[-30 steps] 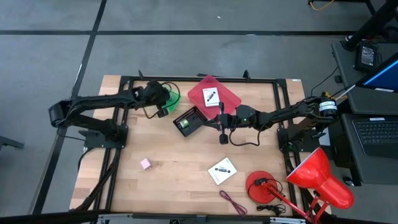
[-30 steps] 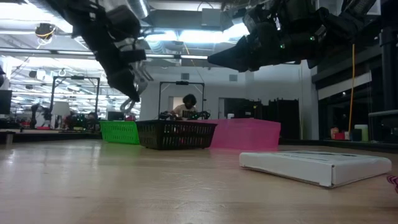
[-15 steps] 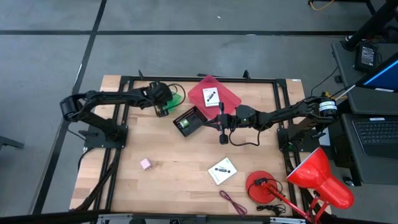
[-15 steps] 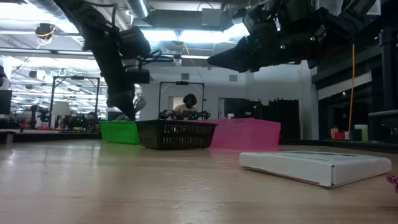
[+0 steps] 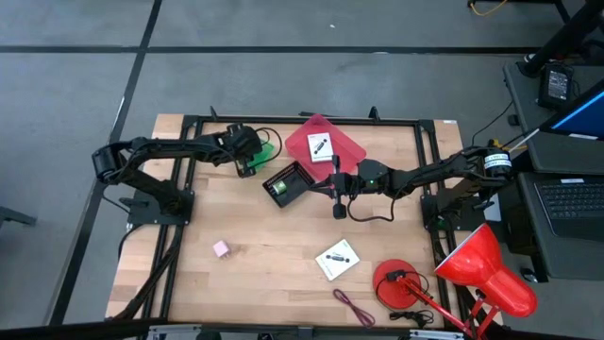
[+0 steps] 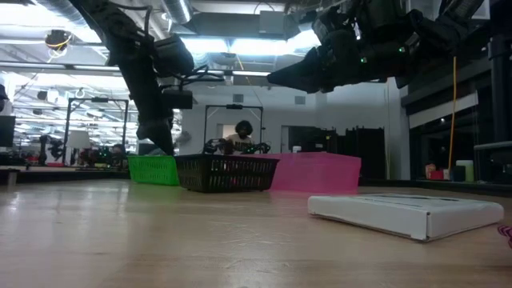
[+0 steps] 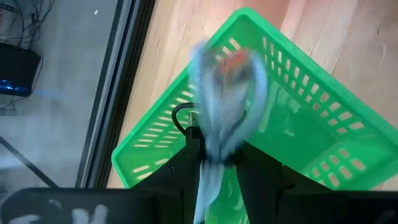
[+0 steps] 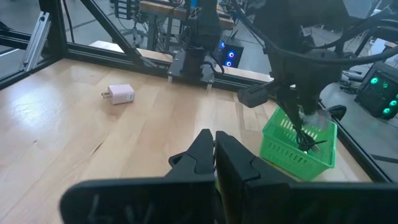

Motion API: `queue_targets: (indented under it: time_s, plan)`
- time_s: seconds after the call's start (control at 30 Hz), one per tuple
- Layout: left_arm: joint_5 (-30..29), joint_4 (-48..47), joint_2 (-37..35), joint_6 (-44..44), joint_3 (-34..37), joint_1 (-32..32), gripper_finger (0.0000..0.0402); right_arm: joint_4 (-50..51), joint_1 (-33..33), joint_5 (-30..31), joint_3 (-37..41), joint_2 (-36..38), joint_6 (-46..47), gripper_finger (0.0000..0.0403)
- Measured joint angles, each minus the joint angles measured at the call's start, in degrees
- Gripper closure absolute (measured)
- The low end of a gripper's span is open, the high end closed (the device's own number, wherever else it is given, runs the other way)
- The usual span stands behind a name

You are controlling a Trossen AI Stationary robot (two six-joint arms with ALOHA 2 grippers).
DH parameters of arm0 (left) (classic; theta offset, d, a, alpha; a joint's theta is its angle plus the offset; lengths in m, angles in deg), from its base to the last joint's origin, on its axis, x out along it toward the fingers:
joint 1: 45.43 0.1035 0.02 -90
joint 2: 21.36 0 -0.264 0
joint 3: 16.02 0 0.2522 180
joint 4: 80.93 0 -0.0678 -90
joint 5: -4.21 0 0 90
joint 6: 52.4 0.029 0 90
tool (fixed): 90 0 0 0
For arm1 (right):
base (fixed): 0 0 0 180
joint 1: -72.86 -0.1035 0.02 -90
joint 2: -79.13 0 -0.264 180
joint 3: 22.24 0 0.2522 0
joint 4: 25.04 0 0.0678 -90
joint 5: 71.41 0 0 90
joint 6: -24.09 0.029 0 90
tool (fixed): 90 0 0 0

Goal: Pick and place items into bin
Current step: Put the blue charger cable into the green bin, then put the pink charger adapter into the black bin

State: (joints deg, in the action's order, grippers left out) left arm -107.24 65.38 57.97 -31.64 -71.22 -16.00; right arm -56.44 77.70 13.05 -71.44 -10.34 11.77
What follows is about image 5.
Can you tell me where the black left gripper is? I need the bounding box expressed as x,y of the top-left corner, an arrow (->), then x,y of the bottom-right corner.
219,125 -> 263,179

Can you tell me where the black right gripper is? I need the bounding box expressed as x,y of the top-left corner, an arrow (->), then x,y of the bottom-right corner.
325,154 -> 361,220

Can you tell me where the white printed box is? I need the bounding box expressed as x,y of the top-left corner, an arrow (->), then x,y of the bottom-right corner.
314,238 -> 361,282
307,132 -> 335,164

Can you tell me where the pinkish red plastic bin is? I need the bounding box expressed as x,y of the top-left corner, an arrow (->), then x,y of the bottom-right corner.
284,112 -> 368,183

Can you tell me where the green plastic basket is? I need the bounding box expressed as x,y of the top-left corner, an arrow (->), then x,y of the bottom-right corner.
235,139 -> 277,175

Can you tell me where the black plastic basket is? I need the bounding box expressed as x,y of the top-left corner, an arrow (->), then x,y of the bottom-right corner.
261,160 -> 316,209

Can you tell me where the red desk lamp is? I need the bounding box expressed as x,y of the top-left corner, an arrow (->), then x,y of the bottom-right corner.
371,222 -> 539,339

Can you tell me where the dark grey side desk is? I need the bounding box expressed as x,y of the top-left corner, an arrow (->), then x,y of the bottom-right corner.
502,60 -> 604,284

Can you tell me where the black laptop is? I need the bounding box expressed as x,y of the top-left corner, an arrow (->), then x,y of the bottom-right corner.
518,172 -> 604,282

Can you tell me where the grey furniture leg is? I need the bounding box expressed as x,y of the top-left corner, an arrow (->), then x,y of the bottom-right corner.
0,205 -> 38,229

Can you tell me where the black power adapter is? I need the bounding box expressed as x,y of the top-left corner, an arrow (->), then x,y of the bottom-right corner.
537,63 -> 576,111

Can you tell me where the monitor with blue screen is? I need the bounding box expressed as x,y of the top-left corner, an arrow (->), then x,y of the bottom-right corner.
537,77 -> 604,143

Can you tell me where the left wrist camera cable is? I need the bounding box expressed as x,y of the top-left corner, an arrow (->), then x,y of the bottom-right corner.
254,126 -> 284,166

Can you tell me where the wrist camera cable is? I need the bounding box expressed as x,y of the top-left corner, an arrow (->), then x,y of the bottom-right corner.
254,126 -> 284,166
346,191 -> 396,223

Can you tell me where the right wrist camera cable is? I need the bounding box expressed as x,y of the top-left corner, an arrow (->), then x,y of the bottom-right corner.
346,191 -> 396,223

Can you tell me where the black aluminium table frame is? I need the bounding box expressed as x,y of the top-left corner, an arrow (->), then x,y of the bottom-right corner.
0,106 -> 604,340

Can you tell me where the magenta braided cable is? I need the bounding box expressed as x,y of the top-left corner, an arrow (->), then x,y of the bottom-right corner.
332,288 -> 377,329

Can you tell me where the black lamp cable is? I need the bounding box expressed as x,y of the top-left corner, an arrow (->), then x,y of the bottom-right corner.
389,309 -> 435,330

